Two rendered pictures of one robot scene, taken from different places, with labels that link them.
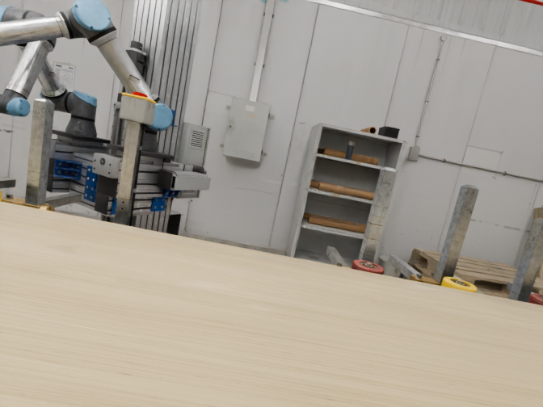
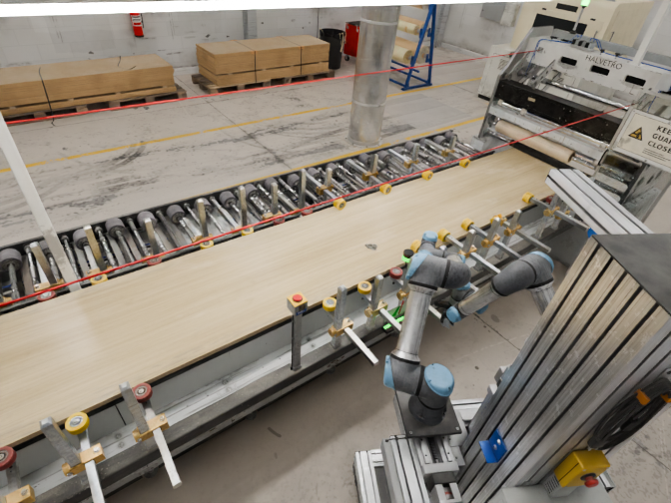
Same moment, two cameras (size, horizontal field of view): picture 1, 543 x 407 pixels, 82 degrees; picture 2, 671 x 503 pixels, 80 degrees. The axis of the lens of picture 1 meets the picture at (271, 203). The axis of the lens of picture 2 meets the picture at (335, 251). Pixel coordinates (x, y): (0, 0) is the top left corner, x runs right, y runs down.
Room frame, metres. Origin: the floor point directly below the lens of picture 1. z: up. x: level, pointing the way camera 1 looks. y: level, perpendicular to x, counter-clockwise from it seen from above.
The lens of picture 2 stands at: (1.99, -0.21, 2.54)
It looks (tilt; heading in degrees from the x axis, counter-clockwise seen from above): 40 degrees down; 143
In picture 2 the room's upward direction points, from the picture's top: 6 degrees clockwise
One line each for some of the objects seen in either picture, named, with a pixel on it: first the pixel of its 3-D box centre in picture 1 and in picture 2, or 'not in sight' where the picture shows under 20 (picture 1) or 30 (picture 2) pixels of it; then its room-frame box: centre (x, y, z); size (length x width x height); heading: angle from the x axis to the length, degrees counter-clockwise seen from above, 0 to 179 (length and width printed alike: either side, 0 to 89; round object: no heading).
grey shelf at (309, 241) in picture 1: (339, 203); not in sight; (3.42, -0.74, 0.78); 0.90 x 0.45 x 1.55; 94
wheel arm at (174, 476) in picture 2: (343, 270); (160, 438); (1.00, -0.27, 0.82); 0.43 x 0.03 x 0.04; 2
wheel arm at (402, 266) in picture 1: (418, 279); (92, 472); (1.01, -0.52, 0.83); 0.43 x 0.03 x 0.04; 2
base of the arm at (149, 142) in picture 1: (143, 139); (429, 400); (1.55, 0.67, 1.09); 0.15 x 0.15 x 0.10
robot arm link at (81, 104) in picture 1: (83, 104); not in sight; (1.77, 1.13, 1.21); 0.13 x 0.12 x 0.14; 92
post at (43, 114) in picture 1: (36, 182); (338, 318); (0.90, 0.68, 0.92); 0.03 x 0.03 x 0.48; 2
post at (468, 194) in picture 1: (448, 261); (69, 453); (0.95, -0.57, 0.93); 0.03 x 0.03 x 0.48; 2
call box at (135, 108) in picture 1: (137, 111); (297, 304); (0.91, 0.42, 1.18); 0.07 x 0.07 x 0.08; 2
